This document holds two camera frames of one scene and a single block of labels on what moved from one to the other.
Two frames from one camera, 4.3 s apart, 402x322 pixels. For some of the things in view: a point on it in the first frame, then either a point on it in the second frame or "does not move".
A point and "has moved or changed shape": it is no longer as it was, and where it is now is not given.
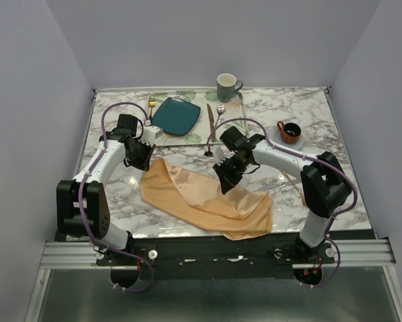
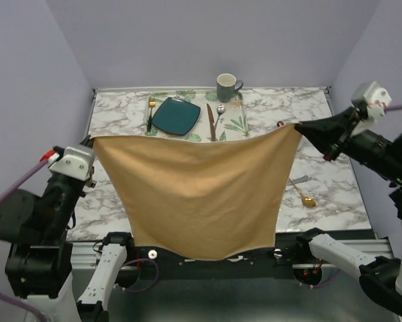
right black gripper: x=227 y=182 -> x=330 y=132
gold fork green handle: x=152 y=104 does not move
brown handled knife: x=211 y=121 does not move
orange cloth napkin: x=237 y=215 has moved or changed shape
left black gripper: x=144 y=164 -> x=87 y=141
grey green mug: x=227 y=85 does not move
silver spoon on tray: x=221 y=109 does not move
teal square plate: x=176 y=116 does not move
